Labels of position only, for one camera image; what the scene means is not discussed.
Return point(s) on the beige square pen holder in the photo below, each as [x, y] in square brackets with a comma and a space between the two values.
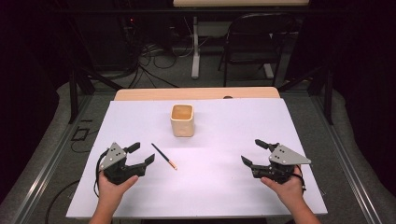
[183, 127]

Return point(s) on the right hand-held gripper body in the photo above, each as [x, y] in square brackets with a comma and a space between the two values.
[285, 157]

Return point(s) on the white desk leg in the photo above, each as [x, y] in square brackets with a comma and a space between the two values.
[195, 56]

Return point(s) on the aluminium floor rail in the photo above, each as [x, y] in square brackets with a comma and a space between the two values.
[53, 155]
[345, 155]

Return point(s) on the white desk foot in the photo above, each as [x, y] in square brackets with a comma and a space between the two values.
[268, 71]

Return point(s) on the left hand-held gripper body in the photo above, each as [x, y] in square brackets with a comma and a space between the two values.
[115, 155]

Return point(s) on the white board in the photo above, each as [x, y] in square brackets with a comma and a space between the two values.
[211, 186]

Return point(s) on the black metal stand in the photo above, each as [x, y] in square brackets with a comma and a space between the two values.
[74, 93]
[327, 93]

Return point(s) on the person's right hand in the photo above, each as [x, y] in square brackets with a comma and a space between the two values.
[289, 193]

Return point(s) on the black folding chair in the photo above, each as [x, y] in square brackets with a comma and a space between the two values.
[258, 31]

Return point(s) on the light wooden desk top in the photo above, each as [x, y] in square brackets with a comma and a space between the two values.
[239, 2]

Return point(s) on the person's left hand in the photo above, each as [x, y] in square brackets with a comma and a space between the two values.
[112, 193]

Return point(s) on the wooden table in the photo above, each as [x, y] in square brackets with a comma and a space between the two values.
[193, 93]

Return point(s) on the black pencil with orange end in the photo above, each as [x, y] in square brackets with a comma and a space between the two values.
[163, 155]

